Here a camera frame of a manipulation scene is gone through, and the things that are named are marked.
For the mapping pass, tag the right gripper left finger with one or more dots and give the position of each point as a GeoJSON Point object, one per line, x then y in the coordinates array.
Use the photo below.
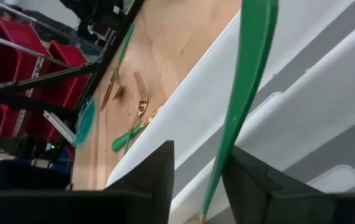
{"type": "Point", "coordinates": [140, 193]}

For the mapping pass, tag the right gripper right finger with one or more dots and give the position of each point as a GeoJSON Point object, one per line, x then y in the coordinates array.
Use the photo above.
{"type": "Point", "coordinates": [258, 193]}

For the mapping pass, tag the blue plastic bowl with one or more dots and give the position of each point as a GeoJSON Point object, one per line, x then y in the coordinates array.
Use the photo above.
{"type": "Point", "coordinates": [85, 123]}

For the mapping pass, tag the white bar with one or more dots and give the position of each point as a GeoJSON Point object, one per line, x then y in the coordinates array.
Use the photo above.
{"type": "Point", "coordinates": [59, 126]}

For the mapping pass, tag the white plastic cutlery tray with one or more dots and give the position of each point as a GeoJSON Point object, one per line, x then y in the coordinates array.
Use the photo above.
{"type": "Point", "coordinates": [320, 93]}

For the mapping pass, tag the grey metal shelf rack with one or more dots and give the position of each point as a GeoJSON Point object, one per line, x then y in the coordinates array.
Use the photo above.
{"type": "Point", "coordinates": [9, 45]}

